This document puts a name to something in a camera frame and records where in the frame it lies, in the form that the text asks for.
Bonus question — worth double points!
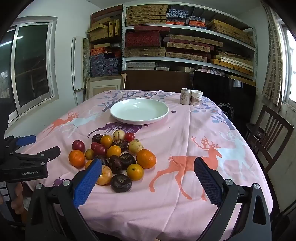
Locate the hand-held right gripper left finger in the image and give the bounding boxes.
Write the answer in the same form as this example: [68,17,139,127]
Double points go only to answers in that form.
[25,158,103,241]

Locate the blue and red patterned boxes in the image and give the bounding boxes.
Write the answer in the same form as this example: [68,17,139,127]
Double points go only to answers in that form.
[166,9,207,29]

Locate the light wooden picture frame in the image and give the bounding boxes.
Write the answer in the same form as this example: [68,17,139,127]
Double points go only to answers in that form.
[85,74,126,101]

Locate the pink cloth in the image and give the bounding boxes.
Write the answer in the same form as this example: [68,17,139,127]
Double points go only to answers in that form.
[195,66,226,76]

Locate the pale yellow striped fruit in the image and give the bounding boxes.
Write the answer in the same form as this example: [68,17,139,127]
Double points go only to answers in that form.
[128,139,144,155]
[112,130,125,141]

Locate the white plate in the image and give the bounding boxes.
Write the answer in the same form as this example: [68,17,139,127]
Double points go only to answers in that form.
[110,98,169,125]

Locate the checked curtain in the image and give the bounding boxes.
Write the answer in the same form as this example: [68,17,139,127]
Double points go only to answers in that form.
[261,2,284,106]

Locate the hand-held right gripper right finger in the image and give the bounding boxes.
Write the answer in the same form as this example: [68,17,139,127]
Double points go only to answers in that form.
[194,157,272,241]

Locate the stack of flat tan boxes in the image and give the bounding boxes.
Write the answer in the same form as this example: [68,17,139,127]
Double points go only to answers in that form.
[206,19,254,47]

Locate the stack of tan maroon boxes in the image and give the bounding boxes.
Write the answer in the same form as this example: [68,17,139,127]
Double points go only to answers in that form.
[163,34,223,62]

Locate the woven tan box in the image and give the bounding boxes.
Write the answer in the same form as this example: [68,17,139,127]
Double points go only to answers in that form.
[124,47,166,58]

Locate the pile of small tan boxes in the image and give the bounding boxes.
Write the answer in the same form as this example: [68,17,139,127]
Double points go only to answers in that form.
[87,5,123,43]

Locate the stack of blue patterned boxes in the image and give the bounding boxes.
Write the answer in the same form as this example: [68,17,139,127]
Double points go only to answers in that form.
[90,47,122,77]

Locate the pink printed tablecloth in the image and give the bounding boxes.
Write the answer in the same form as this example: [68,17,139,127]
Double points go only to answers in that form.
[23,90,273,241]

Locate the white metal shelf rack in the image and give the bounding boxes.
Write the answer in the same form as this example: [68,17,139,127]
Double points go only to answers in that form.
[120,3,258,81]

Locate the bright window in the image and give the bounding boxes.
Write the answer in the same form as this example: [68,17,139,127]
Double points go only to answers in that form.
[276,19,296,112]

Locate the red patterned box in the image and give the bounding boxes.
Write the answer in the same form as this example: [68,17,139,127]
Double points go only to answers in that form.
[125,25,170,48]

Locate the white framed window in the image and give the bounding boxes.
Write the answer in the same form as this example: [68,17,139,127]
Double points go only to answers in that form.
[0,16,58,127]

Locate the pale beverage can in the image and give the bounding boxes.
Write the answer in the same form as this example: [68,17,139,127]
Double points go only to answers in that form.
[180,88,191,105]

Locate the speckled stone slab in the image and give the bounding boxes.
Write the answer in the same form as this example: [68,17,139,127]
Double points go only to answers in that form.
[83,38,91,78]

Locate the printed paper cup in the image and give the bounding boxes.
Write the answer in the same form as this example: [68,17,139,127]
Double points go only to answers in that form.
[191,90,204,106]

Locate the stack of woven tan boxes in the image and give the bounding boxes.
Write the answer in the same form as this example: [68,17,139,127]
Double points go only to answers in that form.
[126,4,168,25]

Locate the grey patterned boxes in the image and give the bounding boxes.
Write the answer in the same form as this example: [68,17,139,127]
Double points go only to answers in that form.
[125,62,171,71]

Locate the dark wooden chair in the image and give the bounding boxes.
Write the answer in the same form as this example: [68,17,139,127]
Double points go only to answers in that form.
[245,105,295,174]

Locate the person's left hand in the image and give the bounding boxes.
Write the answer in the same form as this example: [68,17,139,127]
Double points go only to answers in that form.
[10,183,25,215]

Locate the long white board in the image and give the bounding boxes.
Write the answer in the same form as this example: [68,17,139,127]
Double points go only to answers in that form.
[71,37,84,106]

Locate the black monitor screen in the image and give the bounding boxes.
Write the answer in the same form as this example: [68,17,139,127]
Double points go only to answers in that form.
[192,71,257,130]

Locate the brown wooden panel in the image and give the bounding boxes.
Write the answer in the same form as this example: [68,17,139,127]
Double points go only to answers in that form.
[125,70,193,91]

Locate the dark red plum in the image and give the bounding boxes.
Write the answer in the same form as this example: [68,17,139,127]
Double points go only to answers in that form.
[93,144,107,156]
[72,140,85,151]

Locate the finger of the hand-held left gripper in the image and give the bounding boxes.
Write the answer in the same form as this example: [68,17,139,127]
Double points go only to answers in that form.
[5,135,37,151]
[10,146,61,166]

